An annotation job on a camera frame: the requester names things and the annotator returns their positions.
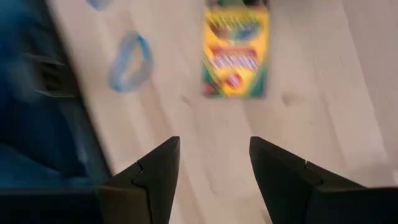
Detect black aluminium table frame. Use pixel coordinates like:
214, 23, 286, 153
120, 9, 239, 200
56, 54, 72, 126
27, 0, 114, 187

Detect blue rubber band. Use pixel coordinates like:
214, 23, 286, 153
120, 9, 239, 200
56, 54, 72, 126
107, 29, 155, 94
85, 0, 113, 12

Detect black table-level camera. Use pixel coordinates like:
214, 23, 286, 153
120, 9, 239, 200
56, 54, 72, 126
18, 51, 77, 100

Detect yellow crayon box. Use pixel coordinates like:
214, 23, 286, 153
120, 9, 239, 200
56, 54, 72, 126
200, 0, 271, 100

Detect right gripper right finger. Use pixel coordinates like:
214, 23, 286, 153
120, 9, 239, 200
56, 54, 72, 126
250, 136, 383, 224

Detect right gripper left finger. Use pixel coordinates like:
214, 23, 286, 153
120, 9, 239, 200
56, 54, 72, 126
99, 136, 181, 224

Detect person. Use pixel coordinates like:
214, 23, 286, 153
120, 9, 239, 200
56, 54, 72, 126
0, 0, 103, 187

